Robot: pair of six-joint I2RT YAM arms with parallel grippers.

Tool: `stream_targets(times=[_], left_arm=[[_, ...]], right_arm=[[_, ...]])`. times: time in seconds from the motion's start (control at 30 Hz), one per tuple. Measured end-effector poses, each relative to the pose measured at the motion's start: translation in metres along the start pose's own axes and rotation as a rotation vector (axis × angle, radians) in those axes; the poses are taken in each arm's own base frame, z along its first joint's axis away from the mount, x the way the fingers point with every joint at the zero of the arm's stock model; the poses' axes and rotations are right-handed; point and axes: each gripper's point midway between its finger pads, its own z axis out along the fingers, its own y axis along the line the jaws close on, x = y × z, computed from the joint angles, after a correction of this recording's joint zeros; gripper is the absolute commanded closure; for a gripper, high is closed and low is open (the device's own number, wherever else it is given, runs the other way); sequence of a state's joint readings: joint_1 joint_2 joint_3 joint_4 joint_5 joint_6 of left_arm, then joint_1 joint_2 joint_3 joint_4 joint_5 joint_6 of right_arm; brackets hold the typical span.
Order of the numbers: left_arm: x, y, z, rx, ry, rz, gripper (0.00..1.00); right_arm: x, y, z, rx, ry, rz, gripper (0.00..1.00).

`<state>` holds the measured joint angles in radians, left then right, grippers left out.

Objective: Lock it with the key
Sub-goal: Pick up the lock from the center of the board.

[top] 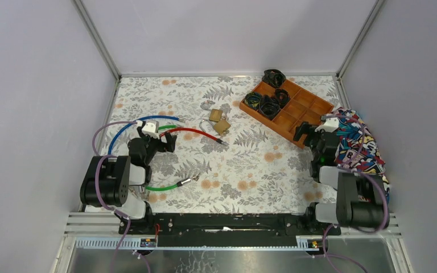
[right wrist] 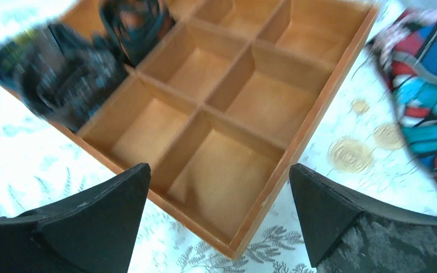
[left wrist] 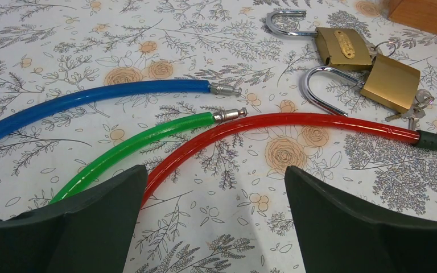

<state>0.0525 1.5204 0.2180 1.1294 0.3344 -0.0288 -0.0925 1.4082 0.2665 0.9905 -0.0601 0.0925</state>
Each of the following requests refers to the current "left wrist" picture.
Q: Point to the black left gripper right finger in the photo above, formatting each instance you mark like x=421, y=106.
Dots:
x=339, y=232

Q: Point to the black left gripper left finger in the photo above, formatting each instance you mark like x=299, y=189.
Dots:
x=88, y=232

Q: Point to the green cable lock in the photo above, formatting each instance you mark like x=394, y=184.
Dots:
x=94, y=169

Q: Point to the red cable lock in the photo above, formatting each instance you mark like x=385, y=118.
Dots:
x=420, y=139

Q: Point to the plain brass padlock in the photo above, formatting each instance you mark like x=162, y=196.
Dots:
x=390, y=83

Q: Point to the silver padlock keys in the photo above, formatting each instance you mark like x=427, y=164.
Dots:
x=422, y=100

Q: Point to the brass padlock with label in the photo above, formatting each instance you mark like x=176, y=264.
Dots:
x=341, y=48

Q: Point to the wooden compartment tray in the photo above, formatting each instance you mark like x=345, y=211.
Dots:
x=419, y=14

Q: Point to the blue cable lock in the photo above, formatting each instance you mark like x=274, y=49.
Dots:
x=53, y=106

